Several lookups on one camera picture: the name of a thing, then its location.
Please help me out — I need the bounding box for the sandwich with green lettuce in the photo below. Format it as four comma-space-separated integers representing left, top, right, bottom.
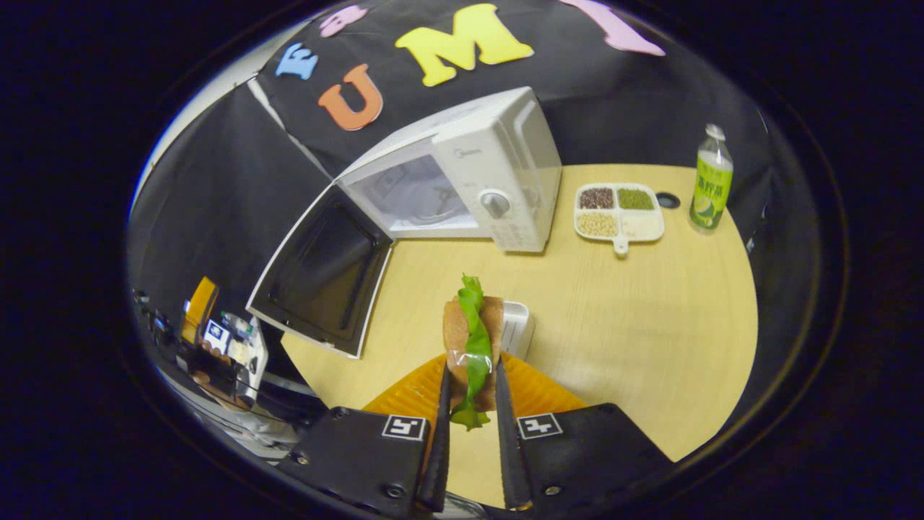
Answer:
442, 273, 505, 432

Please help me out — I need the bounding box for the white plastic rack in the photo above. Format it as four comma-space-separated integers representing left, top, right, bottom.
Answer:
498, 301, 536, 360

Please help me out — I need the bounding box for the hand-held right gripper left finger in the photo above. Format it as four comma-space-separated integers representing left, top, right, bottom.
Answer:
278, 353, 453, 519

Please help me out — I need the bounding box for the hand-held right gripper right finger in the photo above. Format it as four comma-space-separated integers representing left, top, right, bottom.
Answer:
494, 352, 676, 514

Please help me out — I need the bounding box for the green drink bottle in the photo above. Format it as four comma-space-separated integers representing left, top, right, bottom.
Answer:
687, 123, 735, 233

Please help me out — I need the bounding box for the black backdrop cloth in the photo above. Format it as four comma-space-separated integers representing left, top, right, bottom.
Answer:
126, 0, 802, 340

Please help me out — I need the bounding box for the white microwave oven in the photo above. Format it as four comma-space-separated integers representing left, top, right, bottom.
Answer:
246, 86, 563, 360

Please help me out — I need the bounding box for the white divided bean plate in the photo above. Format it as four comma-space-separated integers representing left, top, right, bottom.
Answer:
573, 182, 666, 257

